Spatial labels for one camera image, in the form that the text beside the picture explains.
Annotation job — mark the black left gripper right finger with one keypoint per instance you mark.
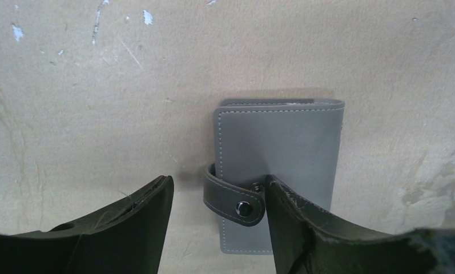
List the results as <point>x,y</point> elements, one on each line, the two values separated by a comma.
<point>309,239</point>

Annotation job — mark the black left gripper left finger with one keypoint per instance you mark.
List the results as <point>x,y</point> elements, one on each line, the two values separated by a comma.
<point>126,236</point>

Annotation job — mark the grey leather card holder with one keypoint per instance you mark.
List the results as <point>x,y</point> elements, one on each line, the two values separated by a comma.
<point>296,140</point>

